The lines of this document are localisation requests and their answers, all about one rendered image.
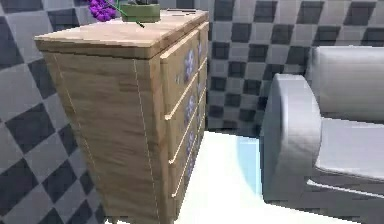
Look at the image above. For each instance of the wooden chest of drawers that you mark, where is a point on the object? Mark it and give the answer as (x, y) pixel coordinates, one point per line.
(113, 110)

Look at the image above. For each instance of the purple flower house plant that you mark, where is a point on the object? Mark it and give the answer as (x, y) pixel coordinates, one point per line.
(139, 12)

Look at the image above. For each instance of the grey sofa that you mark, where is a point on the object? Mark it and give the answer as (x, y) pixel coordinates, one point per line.
(346, 133)

